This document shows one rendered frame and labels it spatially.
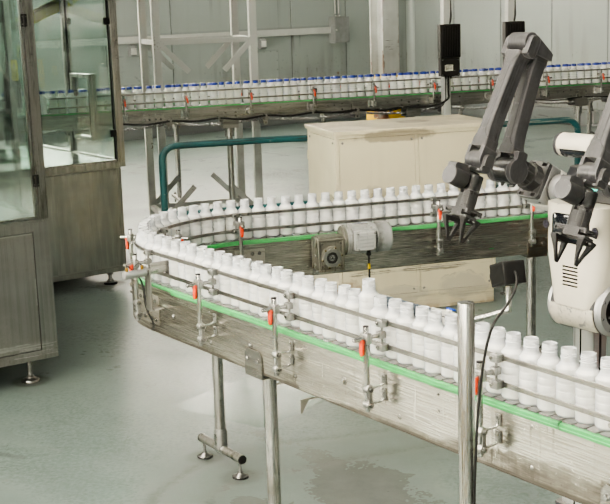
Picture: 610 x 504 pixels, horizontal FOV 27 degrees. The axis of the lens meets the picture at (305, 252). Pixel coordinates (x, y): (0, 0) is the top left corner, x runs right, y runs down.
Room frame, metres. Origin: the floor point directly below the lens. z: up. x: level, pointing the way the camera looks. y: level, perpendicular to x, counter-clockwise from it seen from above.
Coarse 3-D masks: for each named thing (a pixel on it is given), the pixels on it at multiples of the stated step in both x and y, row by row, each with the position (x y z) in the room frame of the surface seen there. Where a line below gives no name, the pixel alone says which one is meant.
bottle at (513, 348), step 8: (512, 336) 2.96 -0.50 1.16; (520, 336) 2.97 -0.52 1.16; (512, 344) 2.96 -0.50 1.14; (520, 344) 2.97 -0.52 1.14; (504, 352) 2.97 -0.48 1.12; (512, 352) 2.96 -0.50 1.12; (520, 352) 2.96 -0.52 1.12; (504, 368) 2.96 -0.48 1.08; (512, 368) 2.95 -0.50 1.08; (504, 376) 2.96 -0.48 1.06; (512, 376) 2.95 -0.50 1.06; (512, 384) 2.95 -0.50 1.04; (504, 392) 2.96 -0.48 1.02; (512, 392) 2.95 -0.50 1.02
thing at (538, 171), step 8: (528, 168) 3.76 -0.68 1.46; (536, 168) 3.78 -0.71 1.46; (544, 168) 3.80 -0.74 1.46; (528, 176) 3.76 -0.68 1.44; (536, 176) 3.76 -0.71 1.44; (544, 176) 3.78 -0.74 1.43; (520, 184) 3.79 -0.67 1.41; (528, 184) 3.77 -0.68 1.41; (536, 184) 3.77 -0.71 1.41; (544, 184) 3.78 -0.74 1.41; (520, 192) 3.83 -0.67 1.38; (528, 192) 3.80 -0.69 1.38; (536, 192) 3.77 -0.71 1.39
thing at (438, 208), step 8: (432, 200) 5.43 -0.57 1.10; (440, 200) 5.38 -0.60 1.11; (432, 208) 5.43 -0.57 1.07; (440, 208) 5.35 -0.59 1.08; (528, 208) 5.56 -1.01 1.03; (232, 216) 5.18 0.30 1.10; (432, 216) 5.43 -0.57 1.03; (440, 216) 5.37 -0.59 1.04; (240, 224) 5.11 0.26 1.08; (440, 224) 5.38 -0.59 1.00; (128, 232) 4.93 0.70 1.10; (176, 232) 4.87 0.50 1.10; (240, 232) 5.11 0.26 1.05; (440, 232) 5.38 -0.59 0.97; (536, 232) 5.52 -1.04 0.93; (128, 240) 4.92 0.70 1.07; (184, 240) 4.87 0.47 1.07; (240, 240) 5.12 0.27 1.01; (440, 240) 5.38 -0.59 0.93; (536, 240) 5.52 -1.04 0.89; (128, 248) 4.93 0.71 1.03; (240, 248) 5.12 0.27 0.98; (440, 248) 5.38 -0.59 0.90
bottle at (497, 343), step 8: (496, 328) 3.05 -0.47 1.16; (504, 328) 3.03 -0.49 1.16; (496, 336) 3.02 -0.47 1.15; (504, 336) 3.02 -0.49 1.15; (488, 344) 3.03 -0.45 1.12; (496, 344) 3.01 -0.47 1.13; (504, 344) 3.01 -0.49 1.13; (488, 360) 3.02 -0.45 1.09; (488, 368) 3.02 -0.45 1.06; (488, 376) 3.02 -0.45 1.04; (488, 384) 3.02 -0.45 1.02; (496, 392) 3.00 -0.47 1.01
